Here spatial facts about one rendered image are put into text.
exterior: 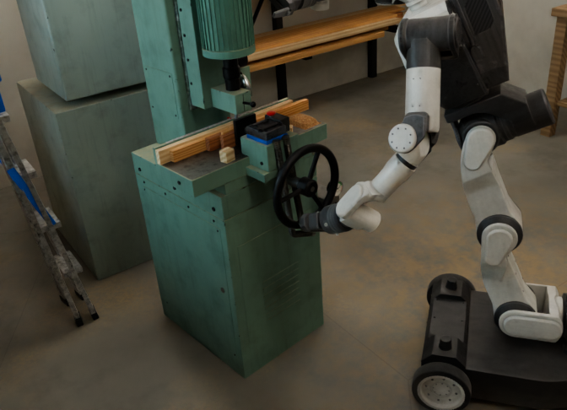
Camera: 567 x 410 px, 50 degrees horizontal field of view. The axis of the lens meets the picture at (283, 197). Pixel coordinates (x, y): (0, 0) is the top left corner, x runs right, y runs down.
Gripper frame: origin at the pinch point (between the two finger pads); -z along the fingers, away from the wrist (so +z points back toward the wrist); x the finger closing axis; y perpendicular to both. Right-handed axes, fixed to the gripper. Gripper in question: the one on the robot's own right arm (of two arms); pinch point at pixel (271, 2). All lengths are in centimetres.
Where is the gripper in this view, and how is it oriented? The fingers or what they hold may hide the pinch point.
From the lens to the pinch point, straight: 208.2
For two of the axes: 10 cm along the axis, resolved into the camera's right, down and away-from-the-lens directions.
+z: 7.3, -3.7, 5.7
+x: 5.9, 7.6, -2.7
